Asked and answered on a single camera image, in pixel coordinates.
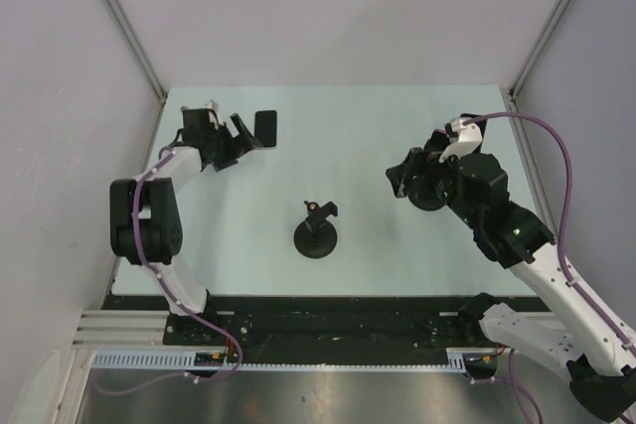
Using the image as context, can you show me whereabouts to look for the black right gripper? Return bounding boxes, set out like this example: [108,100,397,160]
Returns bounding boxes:
[387,145,482,228]

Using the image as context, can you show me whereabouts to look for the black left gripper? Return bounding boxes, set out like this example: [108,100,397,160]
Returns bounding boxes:
[206,114,262,171]

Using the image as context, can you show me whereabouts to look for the silver white phone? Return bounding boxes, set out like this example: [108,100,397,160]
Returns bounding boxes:
[254,110,277,149]

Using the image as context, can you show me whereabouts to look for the black stand with ball joint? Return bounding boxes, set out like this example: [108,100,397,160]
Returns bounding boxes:
[293,201,338,259]

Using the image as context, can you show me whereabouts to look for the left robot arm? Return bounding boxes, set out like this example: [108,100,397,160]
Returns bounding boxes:
[109,101,265,345]

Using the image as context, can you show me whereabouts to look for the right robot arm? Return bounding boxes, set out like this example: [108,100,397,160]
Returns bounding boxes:
[386,148,635,422]

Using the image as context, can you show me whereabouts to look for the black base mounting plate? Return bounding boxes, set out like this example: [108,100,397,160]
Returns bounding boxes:
[101,292,567,365]

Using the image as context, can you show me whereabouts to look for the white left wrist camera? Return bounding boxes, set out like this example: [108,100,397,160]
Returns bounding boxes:
[204,100,221,129]

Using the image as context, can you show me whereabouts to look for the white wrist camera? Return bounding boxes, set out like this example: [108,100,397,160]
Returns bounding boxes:
[439,117,483,163]
[204,100,221,129]

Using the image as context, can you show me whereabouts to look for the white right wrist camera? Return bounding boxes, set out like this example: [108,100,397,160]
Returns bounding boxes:
[439,117,483,163]

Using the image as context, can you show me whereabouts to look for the aluminium table rail right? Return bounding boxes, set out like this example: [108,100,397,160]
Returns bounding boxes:
[502,88,572,252]

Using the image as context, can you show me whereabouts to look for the aluminium frame post left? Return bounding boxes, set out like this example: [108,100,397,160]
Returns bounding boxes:
[74,0,168,105]

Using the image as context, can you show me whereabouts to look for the aluminium frame post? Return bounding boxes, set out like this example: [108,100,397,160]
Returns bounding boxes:
[74,0,168,105]
[507,0,574,102]

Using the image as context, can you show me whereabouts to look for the white slotted cable duct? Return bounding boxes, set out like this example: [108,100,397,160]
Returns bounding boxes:
[91,350,479,373]

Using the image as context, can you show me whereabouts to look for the aluminium frame post right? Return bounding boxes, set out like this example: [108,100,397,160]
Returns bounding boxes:
[507,0,574,102]

